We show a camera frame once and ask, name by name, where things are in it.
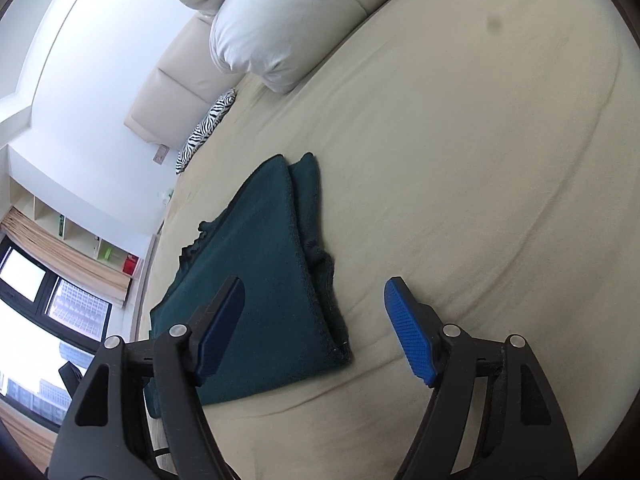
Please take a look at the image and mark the beige bed sheet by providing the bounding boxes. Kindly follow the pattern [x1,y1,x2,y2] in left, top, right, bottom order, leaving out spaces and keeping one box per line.
[144,0,639,479]

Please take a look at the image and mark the zebra striped pillow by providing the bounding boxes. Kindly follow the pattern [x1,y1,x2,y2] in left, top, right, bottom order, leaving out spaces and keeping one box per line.
[175,88,238,174]

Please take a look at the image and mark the black framed window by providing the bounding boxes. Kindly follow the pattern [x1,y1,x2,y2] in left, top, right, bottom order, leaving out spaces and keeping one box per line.
[1,237,112,431]

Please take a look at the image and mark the white folded duvet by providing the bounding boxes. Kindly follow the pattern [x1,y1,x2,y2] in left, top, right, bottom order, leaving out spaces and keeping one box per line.
[179,0,388,94]

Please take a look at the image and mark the beige curtain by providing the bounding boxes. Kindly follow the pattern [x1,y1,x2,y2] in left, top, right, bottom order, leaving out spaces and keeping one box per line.
[1,207,130,304]

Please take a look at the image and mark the cream upholstered headboard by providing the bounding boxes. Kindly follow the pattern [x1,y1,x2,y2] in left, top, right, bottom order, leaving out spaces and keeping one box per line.
[124,13,243,150]

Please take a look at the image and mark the white wall shelf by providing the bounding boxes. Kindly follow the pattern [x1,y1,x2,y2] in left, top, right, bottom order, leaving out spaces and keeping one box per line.
[9,178,140,278]

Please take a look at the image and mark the dark green knit garment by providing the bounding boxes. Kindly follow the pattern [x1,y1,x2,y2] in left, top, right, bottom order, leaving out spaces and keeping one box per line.
[150,153,352,405]

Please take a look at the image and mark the red box on shelf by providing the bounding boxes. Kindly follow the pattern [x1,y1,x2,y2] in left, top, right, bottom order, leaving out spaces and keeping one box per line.
[122,254,139,276]

